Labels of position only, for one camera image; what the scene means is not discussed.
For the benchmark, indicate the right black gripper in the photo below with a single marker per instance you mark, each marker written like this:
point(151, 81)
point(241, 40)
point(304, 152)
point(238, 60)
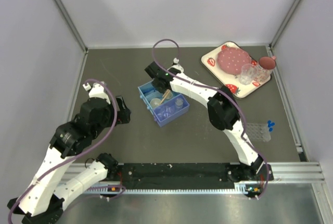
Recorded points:
point(155, 84)

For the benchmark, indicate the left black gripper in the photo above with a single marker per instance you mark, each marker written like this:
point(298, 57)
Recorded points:
point(125, 112)

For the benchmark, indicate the wooden tongs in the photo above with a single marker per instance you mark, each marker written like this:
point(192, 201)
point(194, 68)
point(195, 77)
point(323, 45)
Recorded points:
point(164, 95)

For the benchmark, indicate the light blue drawer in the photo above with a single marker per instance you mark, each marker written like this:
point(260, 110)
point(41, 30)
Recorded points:
point(174, 95)
point(154, 95)

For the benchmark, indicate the white evaporating dish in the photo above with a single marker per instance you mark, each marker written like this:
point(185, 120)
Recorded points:
point(155, 102)

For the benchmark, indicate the purple drawer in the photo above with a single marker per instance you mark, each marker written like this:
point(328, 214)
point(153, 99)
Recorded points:
point(178, 112)

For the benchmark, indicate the clear glass dish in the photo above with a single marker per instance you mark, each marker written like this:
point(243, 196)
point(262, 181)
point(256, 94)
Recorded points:
point(165, 112)

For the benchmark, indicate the clear acrylic test tube rack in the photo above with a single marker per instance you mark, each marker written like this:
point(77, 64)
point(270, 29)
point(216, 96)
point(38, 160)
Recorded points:
point(258, 132)

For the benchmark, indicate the small white crucible cup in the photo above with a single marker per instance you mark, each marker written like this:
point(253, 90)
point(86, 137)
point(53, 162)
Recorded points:
point(169, 95)

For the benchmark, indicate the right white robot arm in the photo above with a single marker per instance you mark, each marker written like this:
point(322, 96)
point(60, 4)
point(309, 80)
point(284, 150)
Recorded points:
point(223, 111)

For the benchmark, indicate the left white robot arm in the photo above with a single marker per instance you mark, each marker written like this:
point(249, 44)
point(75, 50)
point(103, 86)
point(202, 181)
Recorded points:
point(46, 199)

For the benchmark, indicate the strawberry pattern tray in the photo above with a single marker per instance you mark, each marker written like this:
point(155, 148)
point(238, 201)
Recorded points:
point(231, 81)

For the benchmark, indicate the pink dotted plate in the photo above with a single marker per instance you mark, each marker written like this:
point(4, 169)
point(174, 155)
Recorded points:
point(230, 60)

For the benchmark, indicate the clear drinking glass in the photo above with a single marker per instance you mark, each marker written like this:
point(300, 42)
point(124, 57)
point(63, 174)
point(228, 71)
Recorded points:
point(248, 73)

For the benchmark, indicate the pink strawberry mug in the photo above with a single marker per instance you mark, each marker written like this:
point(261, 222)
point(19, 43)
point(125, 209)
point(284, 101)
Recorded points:
point(265, 67)

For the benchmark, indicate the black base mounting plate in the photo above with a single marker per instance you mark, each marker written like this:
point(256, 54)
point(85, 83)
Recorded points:
point(188, 176)

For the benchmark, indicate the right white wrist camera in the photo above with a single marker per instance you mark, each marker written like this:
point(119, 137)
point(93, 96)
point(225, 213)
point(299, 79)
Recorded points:
point(176, 65)

